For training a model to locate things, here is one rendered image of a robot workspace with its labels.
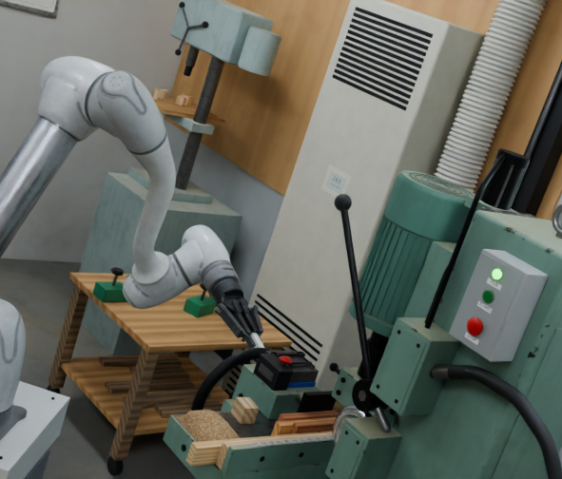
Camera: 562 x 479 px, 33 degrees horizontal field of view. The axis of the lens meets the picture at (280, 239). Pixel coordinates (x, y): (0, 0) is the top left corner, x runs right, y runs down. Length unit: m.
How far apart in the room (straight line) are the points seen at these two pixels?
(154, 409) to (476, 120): 1.54
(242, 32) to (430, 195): 2.28
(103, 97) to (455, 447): 1.03
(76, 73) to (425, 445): 1.11
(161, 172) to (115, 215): 2.03
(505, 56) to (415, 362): 1.83
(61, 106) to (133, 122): 0.18
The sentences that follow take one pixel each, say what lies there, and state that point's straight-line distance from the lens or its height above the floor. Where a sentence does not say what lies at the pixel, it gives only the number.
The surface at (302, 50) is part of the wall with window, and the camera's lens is 4.27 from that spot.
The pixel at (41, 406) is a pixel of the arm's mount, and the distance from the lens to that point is 2.27.
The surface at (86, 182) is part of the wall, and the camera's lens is 5.00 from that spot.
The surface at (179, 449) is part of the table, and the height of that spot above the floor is 0.86.
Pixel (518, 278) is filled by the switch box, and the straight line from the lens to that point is 1.54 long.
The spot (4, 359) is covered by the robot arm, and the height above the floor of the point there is 0.88.
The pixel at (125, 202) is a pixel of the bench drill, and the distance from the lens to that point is 4.19.
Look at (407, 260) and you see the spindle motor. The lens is 1.83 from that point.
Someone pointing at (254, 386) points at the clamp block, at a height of 0.94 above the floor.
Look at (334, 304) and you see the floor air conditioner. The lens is 3.52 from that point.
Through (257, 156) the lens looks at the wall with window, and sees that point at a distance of 4.40.
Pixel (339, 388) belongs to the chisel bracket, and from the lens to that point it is 2.01.
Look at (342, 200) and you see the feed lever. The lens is 1.85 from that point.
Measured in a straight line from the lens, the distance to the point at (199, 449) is 1.79.
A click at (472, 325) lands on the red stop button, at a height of 1.36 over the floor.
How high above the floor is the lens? 1.81
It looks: 16 degrees down
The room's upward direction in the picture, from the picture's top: 19 degrees clockwise
